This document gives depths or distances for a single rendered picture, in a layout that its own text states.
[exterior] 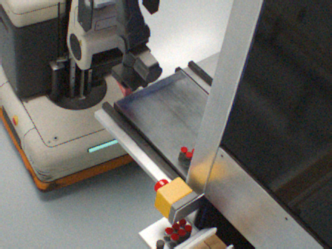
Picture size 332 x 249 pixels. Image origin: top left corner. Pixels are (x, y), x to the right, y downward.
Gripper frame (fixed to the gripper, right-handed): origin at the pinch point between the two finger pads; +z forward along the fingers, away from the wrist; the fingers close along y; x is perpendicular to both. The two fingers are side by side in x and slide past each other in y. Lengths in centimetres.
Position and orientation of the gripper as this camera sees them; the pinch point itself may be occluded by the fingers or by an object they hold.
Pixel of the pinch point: (127, 95)
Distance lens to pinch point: 185.9
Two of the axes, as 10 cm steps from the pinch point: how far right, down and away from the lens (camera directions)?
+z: -1.4, 6.5, 7.5
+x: 7.7, -4.1, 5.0
